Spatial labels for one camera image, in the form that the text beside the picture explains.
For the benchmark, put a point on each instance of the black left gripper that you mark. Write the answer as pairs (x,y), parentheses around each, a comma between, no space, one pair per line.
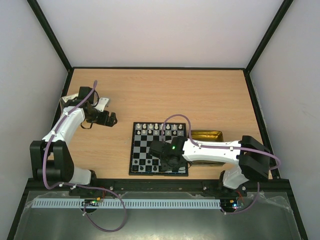
(110,123)

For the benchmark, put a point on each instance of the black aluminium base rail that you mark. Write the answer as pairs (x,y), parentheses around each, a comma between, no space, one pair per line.
(208,188)

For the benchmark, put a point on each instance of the white slotted cable duct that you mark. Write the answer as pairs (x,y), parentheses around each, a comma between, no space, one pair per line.
(74,203)

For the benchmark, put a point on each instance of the dark floral metal tin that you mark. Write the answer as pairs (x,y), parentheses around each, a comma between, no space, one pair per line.
(207,136)

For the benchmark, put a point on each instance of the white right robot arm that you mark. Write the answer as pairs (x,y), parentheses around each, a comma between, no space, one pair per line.
(249,158)

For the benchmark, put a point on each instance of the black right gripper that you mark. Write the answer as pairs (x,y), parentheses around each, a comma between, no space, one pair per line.
(157,148)

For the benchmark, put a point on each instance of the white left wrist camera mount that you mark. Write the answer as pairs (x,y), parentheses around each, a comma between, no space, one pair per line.
(102,103)

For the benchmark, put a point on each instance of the black and white chessboard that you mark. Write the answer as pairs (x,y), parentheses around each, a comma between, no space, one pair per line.
(140,145)

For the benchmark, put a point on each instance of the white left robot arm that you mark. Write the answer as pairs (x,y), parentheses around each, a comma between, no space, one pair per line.
(51,160)

